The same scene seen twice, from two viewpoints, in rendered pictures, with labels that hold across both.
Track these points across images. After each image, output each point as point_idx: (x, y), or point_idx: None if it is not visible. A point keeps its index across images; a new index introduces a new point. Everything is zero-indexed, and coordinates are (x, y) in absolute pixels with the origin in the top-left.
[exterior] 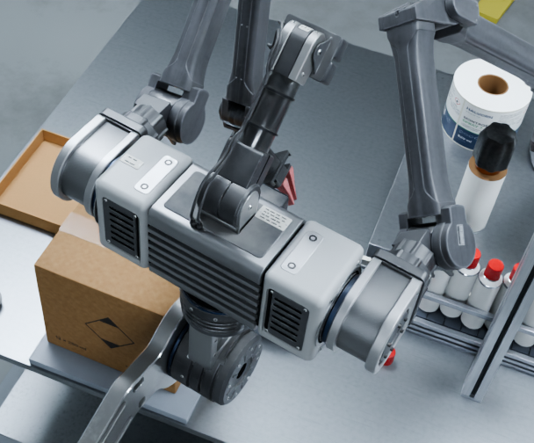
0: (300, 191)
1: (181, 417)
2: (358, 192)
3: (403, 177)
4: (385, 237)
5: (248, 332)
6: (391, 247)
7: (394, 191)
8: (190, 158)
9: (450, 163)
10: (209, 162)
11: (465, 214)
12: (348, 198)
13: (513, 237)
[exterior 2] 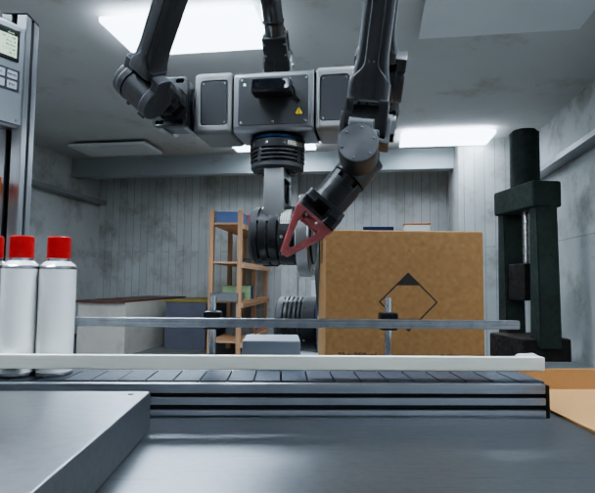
0: (323, 469)
1: (303, 352)
2: (180, 492)
3: (52, 454)
4: (118, 396)
5: (258, 210)
6: (107, 392)
7: (86, 434)
8: (318, 68)
9: None
10: (556, 466)
11: (124, 60)
12: (205, 479)
13: None
